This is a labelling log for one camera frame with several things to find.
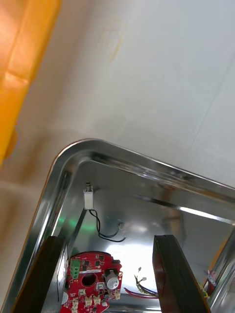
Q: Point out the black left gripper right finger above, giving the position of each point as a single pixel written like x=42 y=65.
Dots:
x=176 y=281

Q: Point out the steel tray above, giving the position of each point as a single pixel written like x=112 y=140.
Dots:
x=151 y=220

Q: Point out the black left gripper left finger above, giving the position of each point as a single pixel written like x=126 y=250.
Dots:
x=39 y=281

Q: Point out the round red circuit board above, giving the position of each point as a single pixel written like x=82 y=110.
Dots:
x=88 y=266

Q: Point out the yellow-orange plastic bin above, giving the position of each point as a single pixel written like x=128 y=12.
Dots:
x=22 y=49

